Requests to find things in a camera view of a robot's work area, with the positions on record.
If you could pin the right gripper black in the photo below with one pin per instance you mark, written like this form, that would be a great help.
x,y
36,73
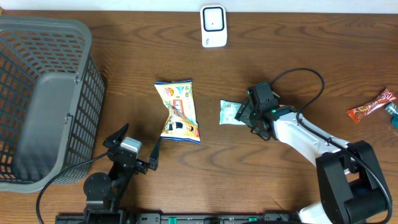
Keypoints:
x,y
243,112

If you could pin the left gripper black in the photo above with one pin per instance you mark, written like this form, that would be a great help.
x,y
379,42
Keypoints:
x,y
142,167

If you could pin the light blue tissue pack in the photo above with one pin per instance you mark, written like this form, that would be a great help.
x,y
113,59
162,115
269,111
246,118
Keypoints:
x,y
228,111

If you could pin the yellow snack bag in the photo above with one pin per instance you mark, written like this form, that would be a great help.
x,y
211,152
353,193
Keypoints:
x,y
181,124

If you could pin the red orange chocolate bar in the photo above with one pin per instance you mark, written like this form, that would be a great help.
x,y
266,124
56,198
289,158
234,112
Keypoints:
x,y
360,112

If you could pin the teal mouthwash bottle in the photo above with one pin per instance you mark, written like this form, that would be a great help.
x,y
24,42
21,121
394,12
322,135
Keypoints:
x,y
392,109

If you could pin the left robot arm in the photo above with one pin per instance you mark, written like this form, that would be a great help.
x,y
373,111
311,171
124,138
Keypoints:
x,y
104,192

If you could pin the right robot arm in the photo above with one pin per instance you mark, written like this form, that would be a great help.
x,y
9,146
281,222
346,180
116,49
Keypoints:
x,y
352,186

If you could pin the white barcode scanner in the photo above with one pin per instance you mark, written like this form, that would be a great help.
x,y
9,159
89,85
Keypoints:
x,y
213,26

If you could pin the grey plastic basket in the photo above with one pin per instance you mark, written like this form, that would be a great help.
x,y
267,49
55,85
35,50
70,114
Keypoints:
x,y
51,99

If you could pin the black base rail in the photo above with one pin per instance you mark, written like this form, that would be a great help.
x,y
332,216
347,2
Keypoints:
x,y
156,218

